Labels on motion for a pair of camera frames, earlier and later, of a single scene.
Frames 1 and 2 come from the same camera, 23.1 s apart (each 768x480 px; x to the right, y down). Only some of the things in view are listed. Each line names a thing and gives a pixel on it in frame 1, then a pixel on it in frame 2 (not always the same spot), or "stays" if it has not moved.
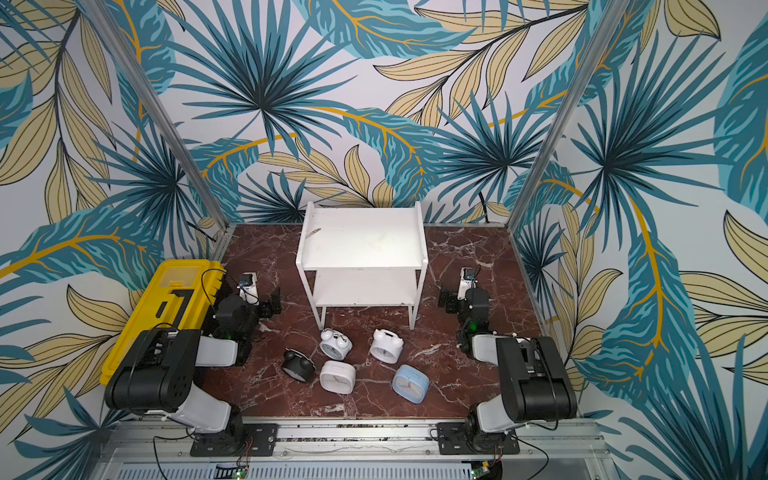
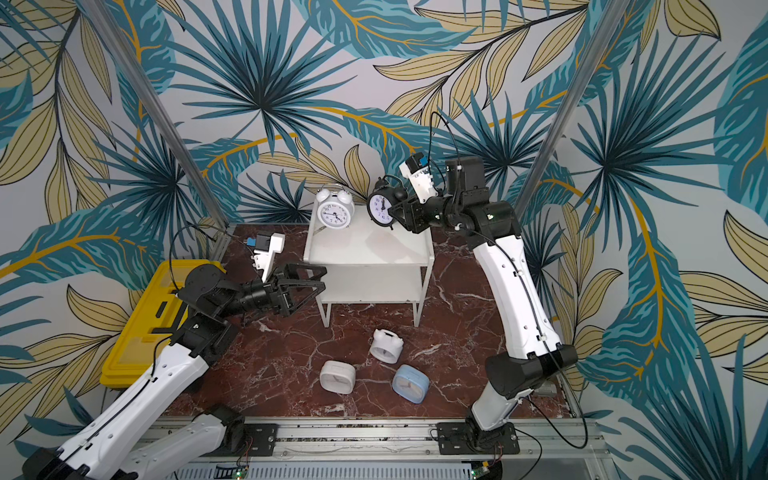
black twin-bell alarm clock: x=298 y=365 → x=386 y=192
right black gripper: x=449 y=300 → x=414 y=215
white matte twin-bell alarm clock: x=386 y=346 stays
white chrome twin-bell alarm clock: x=335 y=344 → x=334 y=209
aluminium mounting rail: x=138 y=450 stays
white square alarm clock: x=338 y=377 stays
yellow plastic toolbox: x=177 y=296 stays
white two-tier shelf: x=362 y=256 stays
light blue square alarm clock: x=410 y=383 stays
